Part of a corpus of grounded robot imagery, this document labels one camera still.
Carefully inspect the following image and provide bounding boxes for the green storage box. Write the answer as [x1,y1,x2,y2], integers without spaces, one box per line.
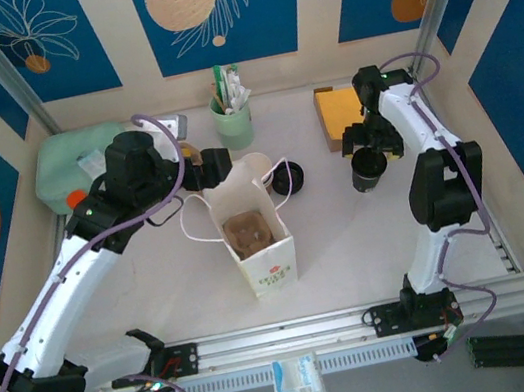
[25,118,138,220]

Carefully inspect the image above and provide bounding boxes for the white slotted cable duct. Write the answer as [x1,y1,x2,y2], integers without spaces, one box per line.
[98,336,421,392]

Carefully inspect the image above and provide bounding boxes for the brown cardboard napkin tray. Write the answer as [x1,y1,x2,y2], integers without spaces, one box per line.
[311,80,371,155]

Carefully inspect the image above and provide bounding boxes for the left aluminium side rail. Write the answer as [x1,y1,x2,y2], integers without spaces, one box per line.
[52,212,72,238]

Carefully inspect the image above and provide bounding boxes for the left aluminium frame post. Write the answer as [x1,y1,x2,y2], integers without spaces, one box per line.
[0,0,63,147]

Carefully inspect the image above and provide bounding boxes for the orange capped small bottle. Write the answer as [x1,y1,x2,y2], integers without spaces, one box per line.
[63,187,92,212]

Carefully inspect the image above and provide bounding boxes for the long aluminium base rail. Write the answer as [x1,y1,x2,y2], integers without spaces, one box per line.
[10,274,524,392]

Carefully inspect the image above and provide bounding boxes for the small clear wipe sachet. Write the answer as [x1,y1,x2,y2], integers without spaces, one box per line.
[75,150,110,181]

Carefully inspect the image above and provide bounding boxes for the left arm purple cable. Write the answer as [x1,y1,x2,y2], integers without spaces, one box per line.
[0,107,226,392]

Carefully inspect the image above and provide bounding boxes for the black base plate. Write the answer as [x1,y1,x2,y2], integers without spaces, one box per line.
[364,289,464,341]
[105,340,204,392]

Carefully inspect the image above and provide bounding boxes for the green white stick packet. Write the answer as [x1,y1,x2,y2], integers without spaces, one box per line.
[212,63,234,107]

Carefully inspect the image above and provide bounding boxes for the mint green holder cup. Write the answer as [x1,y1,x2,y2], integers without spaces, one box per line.
[207,90,258,154]

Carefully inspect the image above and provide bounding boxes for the wooden stirrer sticks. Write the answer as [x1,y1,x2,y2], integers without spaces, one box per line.
[208,80,228,114]

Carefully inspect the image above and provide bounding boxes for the white paper carry bag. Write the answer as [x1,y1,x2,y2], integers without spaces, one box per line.
[170,147,329,314]

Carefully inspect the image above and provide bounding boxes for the white blue wipes pack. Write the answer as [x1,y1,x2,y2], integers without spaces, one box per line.
[269,351,327,392]

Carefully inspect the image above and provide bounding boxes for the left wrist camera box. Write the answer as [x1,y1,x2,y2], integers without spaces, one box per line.
[158,111,192,144]

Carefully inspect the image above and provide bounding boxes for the black ridged block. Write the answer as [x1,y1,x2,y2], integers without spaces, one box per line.
[463,327,524,380]

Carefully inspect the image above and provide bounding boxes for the white paper sachets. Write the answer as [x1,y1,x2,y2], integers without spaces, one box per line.
[224,61,257,113]

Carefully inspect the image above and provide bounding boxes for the black plastic cup lid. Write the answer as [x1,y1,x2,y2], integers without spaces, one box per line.
[348,143,390,182]

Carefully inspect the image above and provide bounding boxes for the paper coffee cups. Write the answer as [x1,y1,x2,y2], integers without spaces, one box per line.
[238,149,278,199]

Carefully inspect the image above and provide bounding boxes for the stack of black lids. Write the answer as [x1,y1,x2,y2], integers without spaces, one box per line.
[266,157,309,200]

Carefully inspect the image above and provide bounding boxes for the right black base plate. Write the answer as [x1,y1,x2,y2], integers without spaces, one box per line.
[364,289,464,341]

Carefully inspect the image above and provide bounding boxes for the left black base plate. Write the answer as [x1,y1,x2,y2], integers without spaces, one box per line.
[105,340,204,392]

